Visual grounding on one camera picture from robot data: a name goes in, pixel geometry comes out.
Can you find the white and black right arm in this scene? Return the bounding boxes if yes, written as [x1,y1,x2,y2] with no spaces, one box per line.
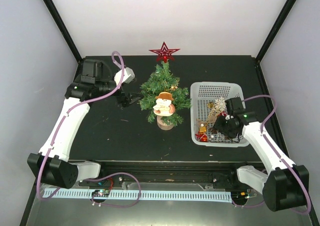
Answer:
[214,97,312,215]

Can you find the black right rear frame post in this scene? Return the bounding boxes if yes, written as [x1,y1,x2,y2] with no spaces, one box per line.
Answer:
[255,0,297,63]

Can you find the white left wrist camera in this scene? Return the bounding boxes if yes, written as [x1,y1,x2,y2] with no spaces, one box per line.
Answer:
[113,67,135,85]

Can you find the white snowflake ornament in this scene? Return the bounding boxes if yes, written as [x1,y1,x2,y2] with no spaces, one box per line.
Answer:
[214,97,226,112]

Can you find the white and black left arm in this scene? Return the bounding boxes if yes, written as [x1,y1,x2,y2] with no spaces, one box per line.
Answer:
[27,59,141,189]

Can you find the white slotted cable duct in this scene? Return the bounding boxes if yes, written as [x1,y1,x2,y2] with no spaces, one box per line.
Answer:
[43,188,232,203]

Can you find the white perforated plastic basket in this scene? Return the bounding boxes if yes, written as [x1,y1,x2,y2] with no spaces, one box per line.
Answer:
[190,82,249,148]

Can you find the wooden santa ornament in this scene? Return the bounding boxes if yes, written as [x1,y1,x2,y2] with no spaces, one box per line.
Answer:
[153,92,176,117]

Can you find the pine cone ornament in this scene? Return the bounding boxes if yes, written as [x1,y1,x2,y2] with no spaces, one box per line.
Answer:
[208,127,218,135]

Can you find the burlap bow ornament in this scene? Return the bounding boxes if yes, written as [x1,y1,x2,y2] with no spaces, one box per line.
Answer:
[197,108,222,127]

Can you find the red berry sprig ornament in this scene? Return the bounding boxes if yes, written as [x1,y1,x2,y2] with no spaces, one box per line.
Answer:
[218,112,228,117]

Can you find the small green christmas tree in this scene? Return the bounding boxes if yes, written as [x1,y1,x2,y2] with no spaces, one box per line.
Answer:
[139,61,191,127]

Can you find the black left rear frame post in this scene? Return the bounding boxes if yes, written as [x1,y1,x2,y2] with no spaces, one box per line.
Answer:
[42,0,82,62]

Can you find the black aluminium frame rail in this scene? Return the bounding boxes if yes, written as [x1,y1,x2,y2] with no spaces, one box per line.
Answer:
[98,161,267,188]

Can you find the red star tree topper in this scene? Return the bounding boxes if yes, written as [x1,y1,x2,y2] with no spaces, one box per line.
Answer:
[149,42,180,63]

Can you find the black frame post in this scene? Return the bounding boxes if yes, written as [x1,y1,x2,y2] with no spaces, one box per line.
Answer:
[255,0,297,63]
[42,0,82,62]

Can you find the gold foil gift ornament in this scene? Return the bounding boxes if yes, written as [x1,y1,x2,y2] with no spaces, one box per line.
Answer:
[199,126,207,134]

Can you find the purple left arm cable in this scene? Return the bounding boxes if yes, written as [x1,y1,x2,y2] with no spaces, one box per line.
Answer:
[36,51,126,201]

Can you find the red foil gift ornament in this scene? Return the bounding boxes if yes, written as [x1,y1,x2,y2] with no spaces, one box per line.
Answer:
[195,133,208,142]

